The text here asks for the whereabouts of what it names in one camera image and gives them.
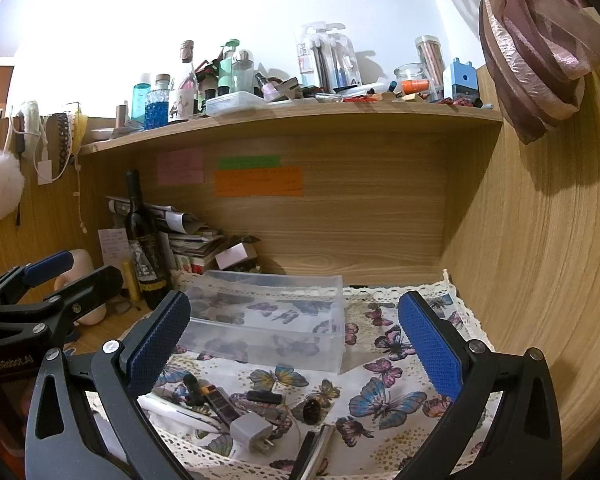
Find clear tube of pencils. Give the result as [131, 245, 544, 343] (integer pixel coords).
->
[414, 35, 446, 101]

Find white note paper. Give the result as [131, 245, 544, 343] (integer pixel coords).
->
[97, 228, 132, 292]

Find green sticky note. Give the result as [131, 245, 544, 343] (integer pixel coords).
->
[218, 155, 282, 170]

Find clear blister pack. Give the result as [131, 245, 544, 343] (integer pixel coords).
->
[297, 22, 332, 89]
[327, 22, 362, 89]

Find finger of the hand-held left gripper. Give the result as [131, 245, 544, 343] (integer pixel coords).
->
[0, 251, 76, 307]
[0, 265, 126, 347]

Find white dish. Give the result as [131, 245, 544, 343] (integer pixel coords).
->
[91, 127, 132, 142]

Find flat clear plastic box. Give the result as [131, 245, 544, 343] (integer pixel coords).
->
[204, 91, 267, 116]

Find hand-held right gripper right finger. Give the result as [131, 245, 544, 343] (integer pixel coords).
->
[397, 290, 564, 480]

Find silver metal bar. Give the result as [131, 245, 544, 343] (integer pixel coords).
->
[290, 424, 337, 480]

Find butterfly print lace cloth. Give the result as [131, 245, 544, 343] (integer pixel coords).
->
[87, 270, 506, 480]

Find teal liquid bottle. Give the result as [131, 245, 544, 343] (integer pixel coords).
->
[132, 74, 153, 122]

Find peach plush figure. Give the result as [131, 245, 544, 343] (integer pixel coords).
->
[55, 249, 107, 327]

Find wooden hutch shelf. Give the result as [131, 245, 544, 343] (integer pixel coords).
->
[75, 99, 504, 157]

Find white fluffy pompom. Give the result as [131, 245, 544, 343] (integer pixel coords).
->
[0, 150, 25, 221]

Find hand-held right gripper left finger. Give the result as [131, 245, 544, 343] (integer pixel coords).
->
[25, 290, 191, 480]

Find small white box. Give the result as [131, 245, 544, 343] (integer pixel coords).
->
[215, 242, 254, 271]

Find black lighter with orange end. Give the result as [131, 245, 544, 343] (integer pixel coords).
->
[202, 382, 239, 419]

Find beige stick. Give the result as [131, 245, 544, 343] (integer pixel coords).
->
[122, 260, 141, 304]

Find pink sticky note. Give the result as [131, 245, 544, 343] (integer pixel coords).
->
[156, 149, 205, 186]

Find dark wine bottle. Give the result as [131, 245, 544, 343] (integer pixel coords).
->
[122, 169, 173, 311]

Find silver capped glass bottle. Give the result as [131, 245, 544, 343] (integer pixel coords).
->
[231, 50, 256, 97]

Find pile of cosmetics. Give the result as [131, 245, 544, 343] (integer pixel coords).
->
[252, 72, 401, 103]

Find round glass jar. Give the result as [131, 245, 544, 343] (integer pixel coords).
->
[393, 62, 429, 99]

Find mint green bottle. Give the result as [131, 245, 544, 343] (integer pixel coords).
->
[217, 39, 241, 97]

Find stack of books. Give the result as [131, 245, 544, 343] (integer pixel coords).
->
[167, 220, 231, 276]

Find blue bead glass bottle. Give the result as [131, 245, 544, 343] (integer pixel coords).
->
[145, 74, 170, 129]

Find dark lace ribbon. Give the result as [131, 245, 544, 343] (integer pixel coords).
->
[55, 112, 74, 169]

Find rolled white papers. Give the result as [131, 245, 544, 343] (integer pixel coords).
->
[105, 195, 201, 233]

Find blue pencil sharpener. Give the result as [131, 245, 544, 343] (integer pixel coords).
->
[442, 59, 481, 102]

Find tall clear corked bottle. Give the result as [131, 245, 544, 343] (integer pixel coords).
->
[179, 41, 201, 117]

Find white charger plug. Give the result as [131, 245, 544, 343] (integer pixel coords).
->
[229, 411, 276, 457]

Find clear plastic container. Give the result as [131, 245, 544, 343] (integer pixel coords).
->
[177, 269, 347, 376]

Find orange sticky note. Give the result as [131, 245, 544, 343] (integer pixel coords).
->
[215, 166, 305, 198]

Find mauve sheer curtain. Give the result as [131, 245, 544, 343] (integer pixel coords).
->
[410, 0, 600, 147]

